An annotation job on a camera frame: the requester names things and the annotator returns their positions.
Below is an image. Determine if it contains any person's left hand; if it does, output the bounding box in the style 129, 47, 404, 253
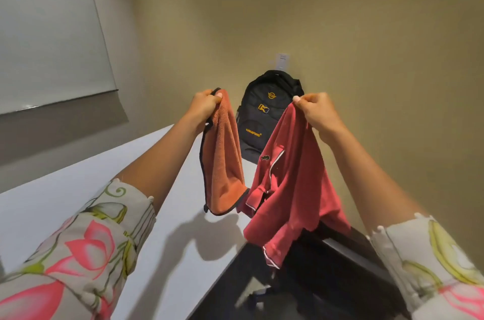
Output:
183, 89, 223, 136

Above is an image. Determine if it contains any person's right hand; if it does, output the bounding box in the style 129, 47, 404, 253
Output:
293, 92, 348, 141

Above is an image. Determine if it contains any orange towel with dark trim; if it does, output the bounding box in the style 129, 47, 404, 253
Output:
199, 88, 250, 216

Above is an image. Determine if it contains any red polo shirt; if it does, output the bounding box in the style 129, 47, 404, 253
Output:
236, 103, 352, 270

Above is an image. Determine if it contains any person's left forearm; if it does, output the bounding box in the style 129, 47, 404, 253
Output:
114, 116, 201, 215

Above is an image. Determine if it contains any person's right forearm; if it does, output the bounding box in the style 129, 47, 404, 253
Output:
319, 126, 430, 238

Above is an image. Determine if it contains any black backpack with yellow print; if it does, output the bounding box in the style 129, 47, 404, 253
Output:
235, 70, 305, 165

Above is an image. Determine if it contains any black chair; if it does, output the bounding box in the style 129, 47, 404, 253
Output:
248, 219, 411, 320

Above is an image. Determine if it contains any white roller blind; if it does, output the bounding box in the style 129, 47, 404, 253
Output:
0, 0, 119, 116

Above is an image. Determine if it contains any floral right sleeve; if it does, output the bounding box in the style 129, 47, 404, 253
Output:
366, 213, 484, 320

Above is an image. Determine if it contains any floral sleeve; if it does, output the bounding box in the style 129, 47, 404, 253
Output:
366, 213, 484, 320
0, 178, 157, 320

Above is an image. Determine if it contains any floral left sleeve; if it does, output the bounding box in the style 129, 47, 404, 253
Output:
0, 178, 157, 320

